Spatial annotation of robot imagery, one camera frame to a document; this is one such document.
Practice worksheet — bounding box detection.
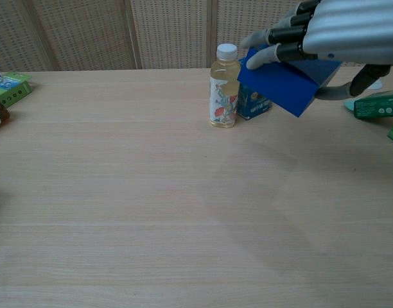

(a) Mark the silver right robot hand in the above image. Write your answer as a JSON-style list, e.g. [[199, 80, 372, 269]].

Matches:
[[240, 0, 393, 101]]

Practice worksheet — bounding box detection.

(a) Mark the plain blue box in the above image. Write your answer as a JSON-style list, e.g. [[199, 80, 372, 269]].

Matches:
[[236, 44, 342, 118]]

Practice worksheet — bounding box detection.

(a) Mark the blue printed cookie box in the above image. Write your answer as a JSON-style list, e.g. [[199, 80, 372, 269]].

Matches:
[[236, 82, 274, 121]]

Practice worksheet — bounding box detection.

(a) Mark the dark green carton with icons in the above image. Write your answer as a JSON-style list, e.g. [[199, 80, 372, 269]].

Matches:
[[342, 89, 393, 121]]

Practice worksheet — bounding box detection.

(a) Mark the clear bottle with floral label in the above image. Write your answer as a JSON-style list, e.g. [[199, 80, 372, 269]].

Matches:
[[208, 43, 241, 129]]

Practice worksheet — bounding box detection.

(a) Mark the woven folding screen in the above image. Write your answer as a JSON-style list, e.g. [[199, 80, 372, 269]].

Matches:
[[0, 0, 393, 73]]

